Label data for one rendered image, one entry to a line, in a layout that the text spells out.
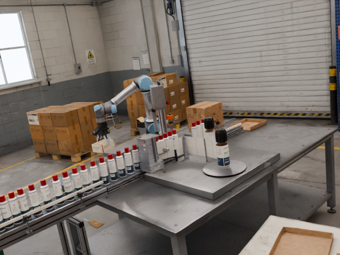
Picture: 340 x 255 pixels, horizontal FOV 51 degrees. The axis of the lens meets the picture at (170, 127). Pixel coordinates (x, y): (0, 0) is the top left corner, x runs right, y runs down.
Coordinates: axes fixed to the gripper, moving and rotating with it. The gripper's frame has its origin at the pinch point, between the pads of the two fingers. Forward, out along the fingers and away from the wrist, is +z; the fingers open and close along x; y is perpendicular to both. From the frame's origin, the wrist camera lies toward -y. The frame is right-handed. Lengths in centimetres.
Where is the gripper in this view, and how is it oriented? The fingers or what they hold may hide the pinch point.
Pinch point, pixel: (102, 144)
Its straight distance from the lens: 325.6
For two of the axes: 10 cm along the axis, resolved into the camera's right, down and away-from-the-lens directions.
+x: -8.0, -0.3, 6.0
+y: 5.9, -2.6, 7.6
